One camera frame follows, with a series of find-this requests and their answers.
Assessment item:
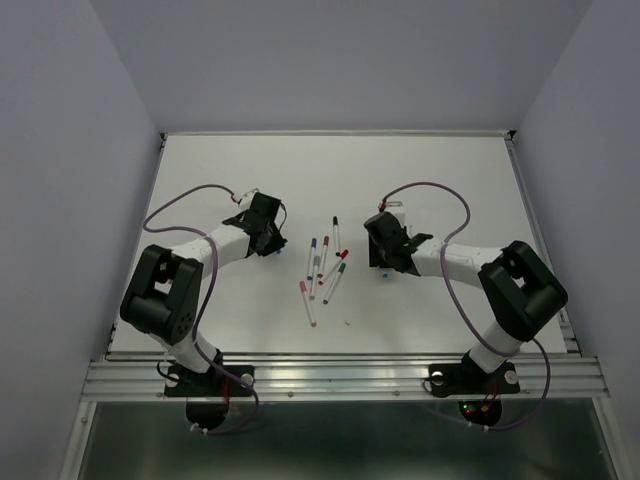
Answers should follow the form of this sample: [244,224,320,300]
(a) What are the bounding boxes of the dark teal marker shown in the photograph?
[322,263,346,305]

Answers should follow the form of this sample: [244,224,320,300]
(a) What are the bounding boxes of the black marker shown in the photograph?
[332,215,342,256]

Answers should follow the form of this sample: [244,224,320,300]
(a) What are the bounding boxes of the pink marker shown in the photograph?
[299,281,317,328]

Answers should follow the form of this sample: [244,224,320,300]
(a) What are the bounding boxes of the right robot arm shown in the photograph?
[364,211,568,390]

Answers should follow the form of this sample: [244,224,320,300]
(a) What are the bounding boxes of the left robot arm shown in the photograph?
[119,190,286,394]

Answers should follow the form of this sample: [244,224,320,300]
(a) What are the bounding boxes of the navy blue marker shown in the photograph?
[306,237,317,281]

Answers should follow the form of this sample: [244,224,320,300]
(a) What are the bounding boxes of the dark red marker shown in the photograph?
[317,235,330,285]

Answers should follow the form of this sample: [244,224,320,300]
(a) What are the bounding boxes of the grey marker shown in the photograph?
[309,255,321,301]

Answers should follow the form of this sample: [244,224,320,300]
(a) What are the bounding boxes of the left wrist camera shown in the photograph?
[232,188,260,210]

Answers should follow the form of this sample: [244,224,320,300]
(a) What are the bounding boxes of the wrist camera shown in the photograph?
[232,188,260,210]
[379,201,406,226]

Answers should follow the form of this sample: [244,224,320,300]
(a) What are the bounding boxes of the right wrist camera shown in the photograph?
[379,201,406,226]

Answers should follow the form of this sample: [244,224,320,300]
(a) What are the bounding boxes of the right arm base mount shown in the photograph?
[421,353,521,430]

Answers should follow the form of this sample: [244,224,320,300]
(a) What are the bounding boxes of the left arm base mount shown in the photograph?
[156,362,259,436]

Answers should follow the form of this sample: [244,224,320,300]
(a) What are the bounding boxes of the aluminium front rail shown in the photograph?
[81,354,610,403]

